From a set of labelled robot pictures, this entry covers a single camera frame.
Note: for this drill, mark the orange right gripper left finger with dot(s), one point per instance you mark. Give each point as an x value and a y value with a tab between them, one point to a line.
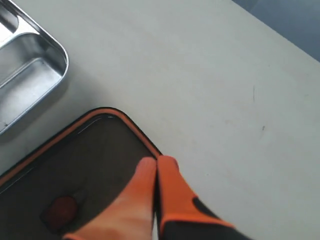
130	215

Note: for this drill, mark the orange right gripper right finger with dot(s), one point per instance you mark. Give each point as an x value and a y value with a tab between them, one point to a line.
181	214

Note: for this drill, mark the dark transparent lunch box lid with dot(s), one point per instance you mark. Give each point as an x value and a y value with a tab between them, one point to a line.
71	177

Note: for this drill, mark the stainless steel lunch box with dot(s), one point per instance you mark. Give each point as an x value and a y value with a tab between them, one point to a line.
32	64

